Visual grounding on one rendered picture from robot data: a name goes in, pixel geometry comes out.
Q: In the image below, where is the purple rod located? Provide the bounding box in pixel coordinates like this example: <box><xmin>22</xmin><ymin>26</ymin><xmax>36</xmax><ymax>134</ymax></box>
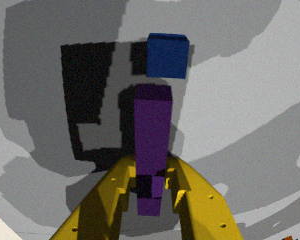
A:
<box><xmin>134</xmin><ymin>84</ymin><xmax>173</xmax><ymax>216</ymax></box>

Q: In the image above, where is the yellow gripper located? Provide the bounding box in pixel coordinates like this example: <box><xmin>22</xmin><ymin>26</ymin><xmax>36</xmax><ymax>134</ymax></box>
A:
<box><xmin>49</xmin><ymin>155</ymin><xmax>243</xmax><ymax>240</ymax></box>

